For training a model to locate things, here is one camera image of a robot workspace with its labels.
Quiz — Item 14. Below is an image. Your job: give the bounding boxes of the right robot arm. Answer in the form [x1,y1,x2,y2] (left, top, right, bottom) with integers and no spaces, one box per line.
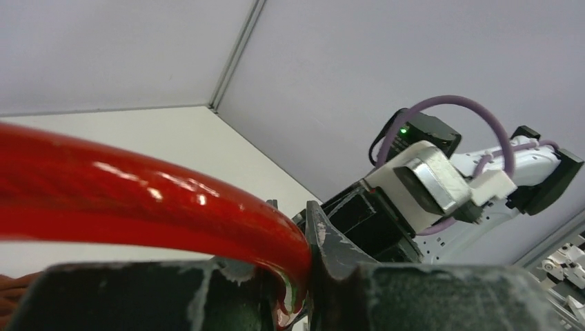
[321,112,584,263]

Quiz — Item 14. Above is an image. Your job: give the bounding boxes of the brown cloth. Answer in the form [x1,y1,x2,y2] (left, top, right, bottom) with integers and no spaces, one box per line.
[1,272,43,327]

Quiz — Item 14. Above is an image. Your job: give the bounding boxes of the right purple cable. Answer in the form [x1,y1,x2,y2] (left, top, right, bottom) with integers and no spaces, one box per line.
[375,94,561,237]

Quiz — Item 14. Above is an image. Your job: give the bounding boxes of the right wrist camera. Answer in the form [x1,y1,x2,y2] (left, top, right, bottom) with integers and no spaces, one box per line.
[363,141,517,234]

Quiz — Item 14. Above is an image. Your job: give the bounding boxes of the aluminium frame right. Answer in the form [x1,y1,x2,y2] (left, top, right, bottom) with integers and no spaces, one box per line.
[515,210,584,330]

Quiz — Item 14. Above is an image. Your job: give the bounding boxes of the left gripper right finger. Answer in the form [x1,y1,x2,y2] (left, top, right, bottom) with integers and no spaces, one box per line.
[305,201,562,331]

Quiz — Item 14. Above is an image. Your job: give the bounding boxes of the red cable lock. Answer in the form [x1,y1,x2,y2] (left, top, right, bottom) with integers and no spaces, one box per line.
[1,123,311,328]

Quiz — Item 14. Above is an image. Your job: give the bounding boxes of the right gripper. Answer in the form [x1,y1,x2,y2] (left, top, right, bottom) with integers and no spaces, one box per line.
[292,180,423,264]

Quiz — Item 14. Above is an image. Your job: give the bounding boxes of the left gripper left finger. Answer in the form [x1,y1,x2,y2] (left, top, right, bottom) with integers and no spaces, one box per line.
[9,258,276,330]

